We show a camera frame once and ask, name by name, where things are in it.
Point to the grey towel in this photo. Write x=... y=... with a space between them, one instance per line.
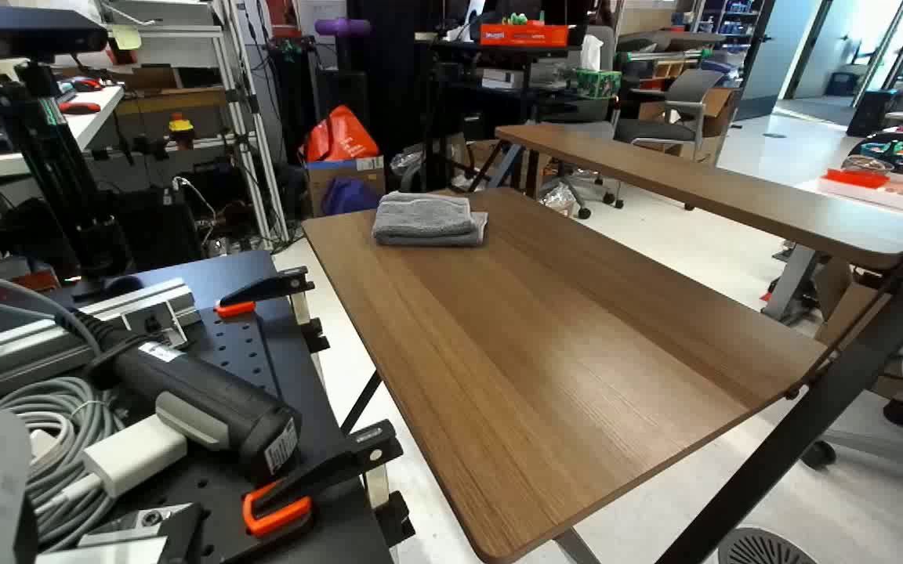
x=425 y=217

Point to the black office chair base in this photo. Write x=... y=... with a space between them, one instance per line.
x=581 y=192

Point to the cardboard box white label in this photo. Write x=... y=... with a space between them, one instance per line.
x=314 y=185

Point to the orange bag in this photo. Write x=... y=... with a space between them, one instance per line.
x=341 y=135

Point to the black clamp orange trigger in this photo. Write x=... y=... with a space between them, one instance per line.
x=264 y=283
x=318 y=476

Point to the black perforated base board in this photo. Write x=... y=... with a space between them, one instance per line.
x=264 y=361

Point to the green box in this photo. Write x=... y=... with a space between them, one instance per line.
x=598 y=83

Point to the orange plastic bin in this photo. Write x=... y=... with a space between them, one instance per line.
x=523 y=34

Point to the white plastic bottle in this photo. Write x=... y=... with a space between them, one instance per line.
x=591 y=51

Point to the black cylindrical device white label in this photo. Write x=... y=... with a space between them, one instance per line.
x=211 y=403

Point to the purple rolled item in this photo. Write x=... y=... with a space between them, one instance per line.
x=343 y=27

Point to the brown wooden raised desk shelf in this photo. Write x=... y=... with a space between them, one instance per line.
x=721 y=192

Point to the small yellow object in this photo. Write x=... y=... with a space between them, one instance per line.
x=180 y=129

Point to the brown cardboard box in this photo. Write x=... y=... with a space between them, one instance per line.
x=721 y=111

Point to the white power adapter block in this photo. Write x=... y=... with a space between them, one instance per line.
x=133 y=455

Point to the white side table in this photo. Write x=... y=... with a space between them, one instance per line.
x=94 y=111

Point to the round grey mesh fan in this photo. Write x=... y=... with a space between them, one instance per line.
x=762 y=548

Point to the flat orange item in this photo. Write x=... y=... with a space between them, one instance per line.
x=853 y=177

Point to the white table with clutter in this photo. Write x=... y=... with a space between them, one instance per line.
x=892 y=195

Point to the brown wooden desk black frame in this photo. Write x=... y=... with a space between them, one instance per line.
x=535 y=363

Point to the white metal rack frame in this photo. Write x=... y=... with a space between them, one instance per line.
x=253 y=125

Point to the black camera tripod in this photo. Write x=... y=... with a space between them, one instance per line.
x=54 y=168

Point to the silver metal bracket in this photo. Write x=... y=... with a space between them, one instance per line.
x=118 y=535

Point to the silver aluminium profile rail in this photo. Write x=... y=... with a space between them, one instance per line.
x=13 y=350

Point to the black stereo camera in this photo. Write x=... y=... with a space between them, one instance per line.
x=24 y=28

